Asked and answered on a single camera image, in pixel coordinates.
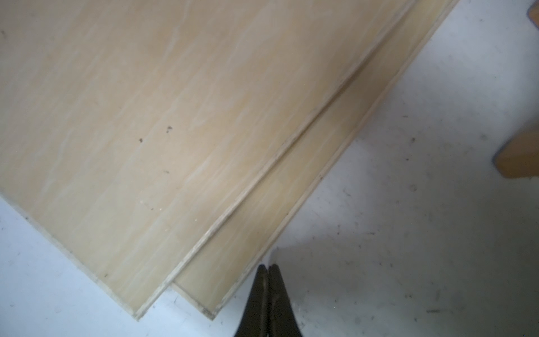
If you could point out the wooden easel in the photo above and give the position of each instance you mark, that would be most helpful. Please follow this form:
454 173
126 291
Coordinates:
518 158

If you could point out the plywood board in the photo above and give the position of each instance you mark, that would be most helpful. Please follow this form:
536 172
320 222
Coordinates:
212 277
131 130

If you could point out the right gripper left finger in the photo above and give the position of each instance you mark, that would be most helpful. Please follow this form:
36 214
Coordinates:
254 321

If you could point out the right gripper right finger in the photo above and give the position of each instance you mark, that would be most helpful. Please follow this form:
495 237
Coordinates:
281 319

